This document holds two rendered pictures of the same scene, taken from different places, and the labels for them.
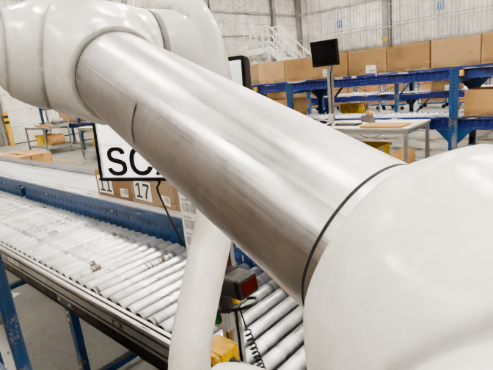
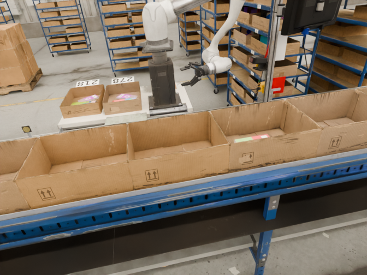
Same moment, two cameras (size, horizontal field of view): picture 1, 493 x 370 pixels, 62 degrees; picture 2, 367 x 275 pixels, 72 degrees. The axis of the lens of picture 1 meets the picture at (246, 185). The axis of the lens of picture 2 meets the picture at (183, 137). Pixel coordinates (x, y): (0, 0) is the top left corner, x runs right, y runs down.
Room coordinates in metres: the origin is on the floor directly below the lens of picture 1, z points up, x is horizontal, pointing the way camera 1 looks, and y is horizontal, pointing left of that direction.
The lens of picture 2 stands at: (1.49, -1.69, 1.61)
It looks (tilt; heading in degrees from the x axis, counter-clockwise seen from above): 33 degrees down; 128
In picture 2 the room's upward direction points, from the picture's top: 5 degrees counter-clockwise
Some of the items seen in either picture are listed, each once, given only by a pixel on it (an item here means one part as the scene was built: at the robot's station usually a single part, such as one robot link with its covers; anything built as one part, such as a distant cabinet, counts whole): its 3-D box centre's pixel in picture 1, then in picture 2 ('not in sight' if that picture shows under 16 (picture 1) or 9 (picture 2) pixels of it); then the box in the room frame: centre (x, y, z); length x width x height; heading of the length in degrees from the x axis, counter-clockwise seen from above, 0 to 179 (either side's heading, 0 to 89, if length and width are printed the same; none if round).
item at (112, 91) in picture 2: not in sight; (123, 96); (-0.07, -0.47, 0.80); 0.38 x 0.28 x 0.10; 135
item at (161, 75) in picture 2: not in sight; (162, 82); (0.22, -0.30, 0.91); 0.26 x 0.26 x 0.33; 44
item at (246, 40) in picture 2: not in sight; (252, 35); (0.35, 1.11, 0.99); 0.40 x 0.30 x 0.10; 135
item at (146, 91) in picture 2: not in sight; (128, 101); (-0.07, -0.43, 0.74); 1.00 x 0.58 x 0.03; 44
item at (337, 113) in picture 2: not in sight; (336, 121); (1.43, -0.44, 0.97); 0.39 x 0.29 x 0.17; 47
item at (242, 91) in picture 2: not in sight; (248, 85); (0.35, 1.13, 0.39); 0.40 x 0.30 x 0.10; 137
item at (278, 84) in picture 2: not in sight; (274, 85); (0.95, 0.14, 0.85); 0.16 x 0.01 x 0.13; 47
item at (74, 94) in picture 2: not in sight; (84, 100); (-0.31, -0.67, 0.80); 0.38 x 0.28 x 0.10; 135
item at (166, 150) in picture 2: not in sight; (175, 148); (0.90, -1.01, 0.97); 0.39 x 0.29 x 0.17; 47
